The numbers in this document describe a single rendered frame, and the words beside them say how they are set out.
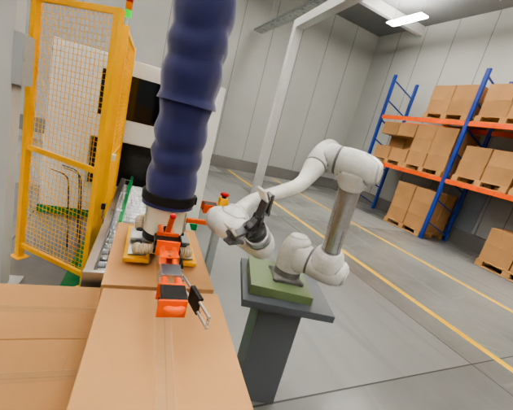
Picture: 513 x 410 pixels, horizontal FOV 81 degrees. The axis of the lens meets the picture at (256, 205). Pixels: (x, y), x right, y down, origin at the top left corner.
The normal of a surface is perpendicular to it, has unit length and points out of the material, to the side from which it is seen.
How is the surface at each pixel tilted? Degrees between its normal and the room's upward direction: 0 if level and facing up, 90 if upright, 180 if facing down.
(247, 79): 90
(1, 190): 90
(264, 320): 90
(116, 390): 0
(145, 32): 90
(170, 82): 102
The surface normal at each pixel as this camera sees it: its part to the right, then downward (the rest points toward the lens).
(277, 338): 0.06, 0.26
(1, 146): 0.31, 0.30
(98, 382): 0.25, -0.94
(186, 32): -0.01, -0.10
